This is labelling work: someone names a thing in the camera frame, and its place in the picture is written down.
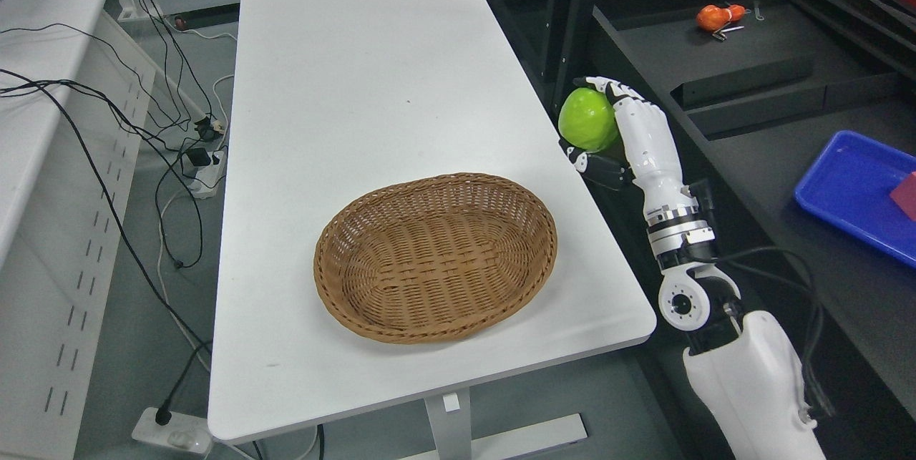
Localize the orange toy with keyring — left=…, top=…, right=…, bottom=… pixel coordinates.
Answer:
left=696, top=4, right=749, bottom=42

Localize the white desk on left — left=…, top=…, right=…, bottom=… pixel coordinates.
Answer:
left=1, top=0, right=182, bottom=459

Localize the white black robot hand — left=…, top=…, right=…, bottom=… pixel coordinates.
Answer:
left=559, top=77, right=700, bottom=225

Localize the red cube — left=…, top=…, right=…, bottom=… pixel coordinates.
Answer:
left=889, top=171, right=916, bottom=221

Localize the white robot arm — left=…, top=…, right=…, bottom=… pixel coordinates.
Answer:
left=645, top=205, right=825, bottom=459

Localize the white power strip on floor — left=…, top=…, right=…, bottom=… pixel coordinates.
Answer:
left=131, top=407, right=215, bottom=456

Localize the black power cable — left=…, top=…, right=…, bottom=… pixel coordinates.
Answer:
left=0, top=67, right=215, bottom=426

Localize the black metal shelf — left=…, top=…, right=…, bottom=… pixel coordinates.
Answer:
left=490, top=0, right=914, bottom=459

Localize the green apple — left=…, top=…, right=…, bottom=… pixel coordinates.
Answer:
left=558, top=87, right=620, bottom=152

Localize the white table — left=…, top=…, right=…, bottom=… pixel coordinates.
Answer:
left=208, top=0, right=656, bottom=444

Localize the blue plastic tray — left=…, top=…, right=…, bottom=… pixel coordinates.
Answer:
left=793, top=130, right=915, bottom=267

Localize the white power strip near wall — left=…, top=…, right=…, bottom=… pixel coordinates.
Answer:
left=186, top=147, right=227, bottom=200

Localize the brown wicker basket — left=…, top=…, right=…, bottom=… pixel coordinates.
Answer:
left=313, top=172, right=558, bottom=345

